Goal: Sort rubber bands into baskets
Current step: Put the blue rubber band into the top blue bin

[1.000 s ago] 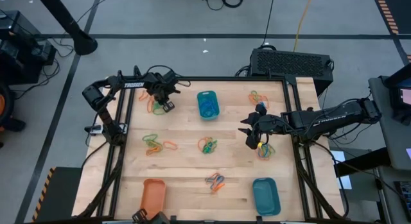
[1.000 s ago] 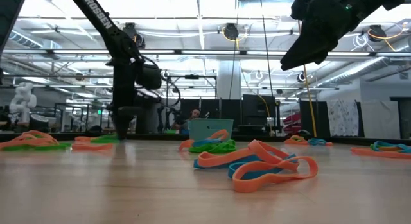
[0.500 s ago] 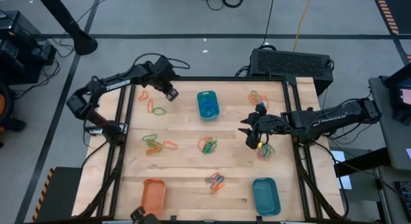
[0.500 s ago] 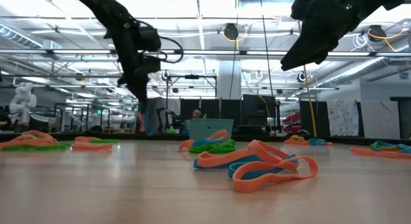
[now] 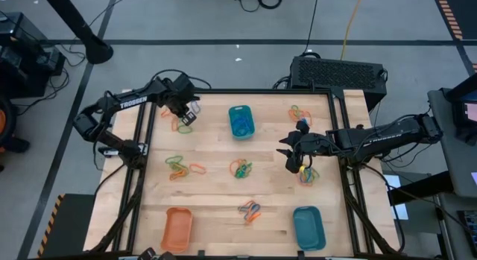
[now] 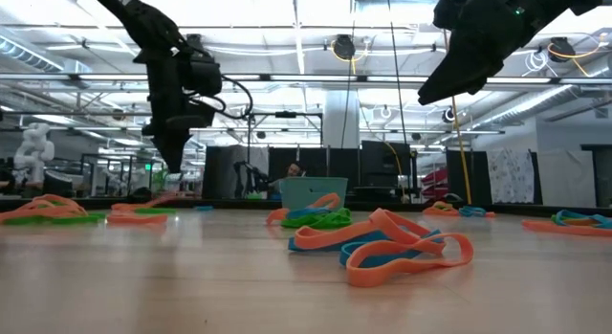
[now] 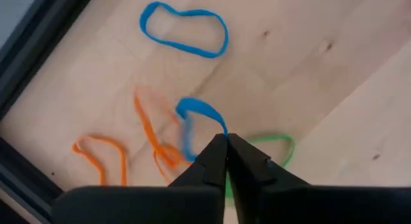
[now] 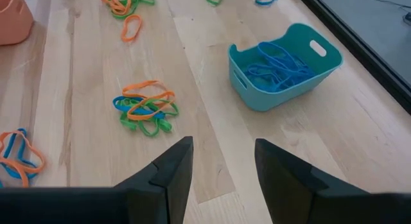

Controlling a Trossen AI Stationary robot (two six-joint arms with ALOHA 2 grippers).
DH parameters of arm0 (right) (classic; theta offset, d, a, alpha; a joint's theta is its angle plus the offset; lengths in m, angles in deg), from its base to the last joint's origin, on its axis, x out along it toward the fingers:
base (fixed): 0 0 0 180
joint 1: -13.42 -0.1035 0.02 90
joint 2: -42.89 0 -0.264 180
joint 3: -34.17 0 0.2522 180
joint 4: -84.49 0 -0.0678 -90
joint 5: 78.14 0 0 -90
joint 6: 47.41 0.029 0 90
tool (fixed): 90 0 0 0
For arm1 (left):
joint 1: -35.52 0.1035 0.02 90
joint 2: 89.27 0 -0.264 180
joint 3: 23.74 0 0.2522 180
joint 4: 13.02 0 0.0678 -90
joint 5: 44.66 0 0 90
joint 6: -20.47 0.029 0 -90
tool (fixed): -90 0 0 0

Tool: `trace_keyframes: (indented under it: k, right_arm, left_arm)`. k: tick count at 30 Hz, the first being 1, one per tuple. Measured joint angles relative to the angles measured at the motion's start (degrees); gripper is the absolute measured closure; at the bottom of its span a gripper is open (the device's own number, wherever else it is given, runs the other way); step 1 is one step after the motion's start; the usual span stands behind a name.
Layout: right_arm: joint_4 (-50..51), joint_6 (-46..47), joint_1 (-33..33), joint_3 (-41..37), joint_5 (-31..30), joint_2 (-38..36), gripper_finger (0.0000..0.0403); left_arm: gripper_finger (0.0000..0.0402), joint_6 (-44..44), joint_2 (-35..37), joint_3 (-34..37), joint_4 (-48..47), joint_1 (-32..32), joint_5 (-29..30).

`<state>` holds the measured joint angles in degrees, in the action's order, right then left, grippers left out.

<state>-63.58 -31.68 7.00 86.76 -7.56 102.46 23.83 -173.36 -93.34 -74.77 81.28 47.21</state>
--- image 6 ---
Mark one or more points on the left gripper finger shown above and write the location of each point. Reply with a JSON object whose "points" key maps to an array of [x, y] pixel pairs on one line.
{"points": [[167, 147], [186, 142]]}

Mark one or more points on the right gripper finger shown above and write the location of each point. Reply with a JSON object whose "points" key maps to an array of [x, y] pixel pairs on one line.
{"points": [[444, 75], [478, 71]]}

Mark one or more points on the rubber bands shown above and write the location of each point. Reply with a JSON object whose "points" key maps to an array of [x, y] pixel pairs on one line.
{"points": [[306, 213]]}

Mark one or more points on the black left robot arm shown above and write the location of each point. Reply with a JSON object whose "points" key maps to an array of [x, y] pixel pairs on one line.
{"points": [[143, 23]]}

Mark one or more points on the black background robot arm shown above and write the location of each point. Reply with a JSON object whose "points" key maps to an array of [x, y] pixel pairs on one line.
{"points": [[248, 173]]}

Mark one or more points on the black partition panel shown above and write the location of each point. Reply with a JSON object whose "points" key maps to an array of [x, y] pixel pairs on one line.
{"points": [[466, 176], [334, 164]]}

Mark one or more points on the red object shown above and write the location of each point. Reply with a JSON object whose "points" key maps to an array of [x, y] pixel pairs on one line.
{"points": [[435, 183]]}

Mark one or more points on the black cabinet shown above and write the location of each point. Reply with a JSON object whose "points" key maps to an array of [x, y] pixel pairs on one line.
{"points": [[382, 164]]}

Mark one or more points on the white patterned cloth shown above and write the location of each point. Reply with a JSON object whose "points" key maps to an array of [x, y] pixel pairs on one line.
{"points": [[509, 176]]}

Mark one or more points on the white building column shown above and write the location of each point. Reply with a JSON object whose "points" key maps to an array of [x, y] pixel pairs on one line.
{"points": [[342, 118]]}

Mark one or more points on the person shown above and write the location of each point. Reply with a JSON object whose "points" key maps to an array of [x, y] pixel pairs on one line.
{"points": [[295, 169]]}

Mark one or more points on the white humanoid robot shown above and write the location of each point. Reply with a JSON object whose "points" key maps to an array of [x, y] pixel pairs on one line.
{"points": [[33, 152]]}

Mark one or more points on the plain white cloth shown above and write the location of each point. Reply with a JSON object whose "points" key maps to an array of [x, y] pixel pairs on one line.
{"points": [[566, 178]]}

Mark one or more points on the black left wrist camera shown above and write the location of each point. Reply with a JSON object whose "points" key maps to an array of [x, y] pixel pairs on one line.
{"points": [[205, 75]]}

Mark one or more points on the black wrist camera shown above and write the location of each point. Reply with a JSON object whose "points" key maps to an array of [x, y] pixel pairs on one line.
{"points": [[449, 11], [205, 75]]}

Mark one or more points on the black workstation frame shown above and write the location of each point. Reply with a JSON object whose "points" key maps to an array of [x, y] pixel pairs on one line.
{"points": [[122, 155]]}

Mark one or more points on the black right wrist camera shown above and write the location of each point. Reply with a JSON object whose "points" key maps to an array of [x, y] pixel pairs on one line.
{"points": [[449, 11]]}

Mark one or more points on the silver ceiling duct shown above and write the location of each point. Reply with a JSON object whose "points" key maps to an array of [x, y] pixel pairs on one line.
{"points": [[526, 109]]}

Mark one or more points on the black aluminium table frame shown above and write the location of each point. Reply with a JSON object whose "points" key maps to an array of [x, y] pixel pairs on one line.
{"points": [[225, 203]]}

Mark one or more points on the black gantry frame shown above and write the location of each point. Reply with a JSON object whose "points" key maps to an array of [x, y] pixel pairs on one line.
{"points": [[286, 114]]}

